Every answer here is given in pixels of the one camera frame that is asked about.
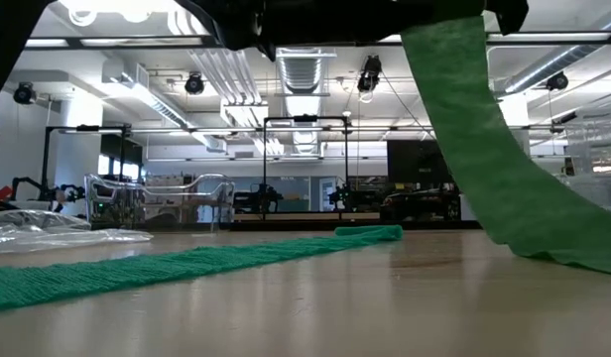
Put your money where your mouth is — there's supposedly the black monitor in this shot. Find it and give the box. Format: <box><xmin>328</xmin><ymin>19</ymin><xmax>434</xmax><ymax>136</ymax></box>
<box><xmin>387</xmin><ymin>139</ymin><xmax>453</xmax><ymax>189</ymax></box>

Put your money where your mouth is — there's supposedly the ribbed ceiling air duct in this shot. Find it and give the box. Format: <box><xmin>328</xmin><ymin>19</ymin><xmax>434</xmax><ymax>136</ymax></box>
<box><xmin>275</xmin><ymin>47</ymin><xmax>336</xmax><ymax>95</ymax></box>

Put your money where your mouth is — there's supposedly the clear plastic container stack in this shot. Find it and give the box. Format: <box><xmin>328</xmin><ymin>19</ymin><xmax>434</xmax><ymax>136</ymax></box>
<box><xmin>557</xmin><ymin>118</ymin><xmax>611</xmax><ymax>212</ymax></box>

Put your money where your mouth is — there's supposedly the red black background robot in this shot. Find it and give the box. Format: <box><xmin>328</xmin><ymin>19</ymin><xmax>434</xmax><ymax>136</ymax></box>
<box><xmin>0</xmin><ymin>176</ymin><xmax>86</xmax><ymax>213</ymax></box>

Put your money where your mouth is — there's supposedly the black background station frame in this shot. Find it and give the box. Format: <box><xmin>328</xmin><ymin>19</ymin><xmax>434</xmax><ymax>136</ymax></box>
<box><xmin>262</xmin><ymin>114</ymin><xmax>350</xmax><ymax>222</ymax></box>
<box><xmin>40</xmin><ymin>123</ymin><xmax>133</xmax><ymax>202</ymax></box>

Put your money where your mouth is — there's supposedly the teal green bandage strip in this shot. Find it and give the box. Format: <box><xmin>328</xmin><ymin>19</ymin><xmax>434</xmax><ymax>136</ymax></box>
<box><xmin>0</xmin><ymin>224</ymin><xmax>405</xmax><ymax>313</ymax></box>

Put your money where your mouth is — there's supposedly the silver ceiling duct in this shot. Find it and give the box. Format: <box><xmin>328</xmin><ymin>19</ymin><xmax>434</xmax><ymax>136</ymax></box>
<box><xmin>493</xmin><ymin>14</ymin><xmax>611</xmax><ymax>95</ymax></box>

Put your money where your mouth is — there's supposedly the black ceiling-hung camera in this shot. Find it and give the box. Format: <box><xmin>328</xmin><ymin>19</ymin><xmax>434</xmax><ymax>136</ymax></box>
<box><xmin>546</xmin><ymin>70</ymin><xmax>569</xmax><ymax>92</ymax></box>
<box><xmin>12</xmin><ymin>81</ymin><xmax>38</xmax><ymax>105</ymax></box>
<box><xmin>184</xmin><ymin>72</ymin><xmax>206</xmax><ymax>95</ymax></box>
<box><xmin>357</xmin><ymin>54</ymin><xmax>384</xmax><ymax>93</ymax></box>

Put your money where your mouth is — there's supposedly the clear plastic bag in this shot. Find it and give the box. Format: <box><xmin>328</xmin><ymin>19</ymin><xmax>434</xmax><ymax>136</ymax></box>
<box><xmin>0</xmin><ymin>208</ymin><xmax>154</xmax><ymax>255</ymax></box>

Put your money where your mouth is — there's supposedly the clear acrylic tray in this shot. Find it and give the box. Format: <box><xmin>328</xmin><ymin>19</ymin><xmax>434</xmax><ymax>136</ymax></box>
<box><xmin>84</xmin><ymin>173</ymin><xmax>236</xmax><ymax>232</ymax></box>

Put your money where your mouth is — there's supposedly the light green bandage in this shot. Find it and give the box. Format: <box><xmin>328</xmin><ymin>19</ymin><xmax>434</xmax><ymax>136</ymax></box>
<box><xmin>400</xmin><ymin>15</ymin><xmax>611</xmax><ymax>277</ymax></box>

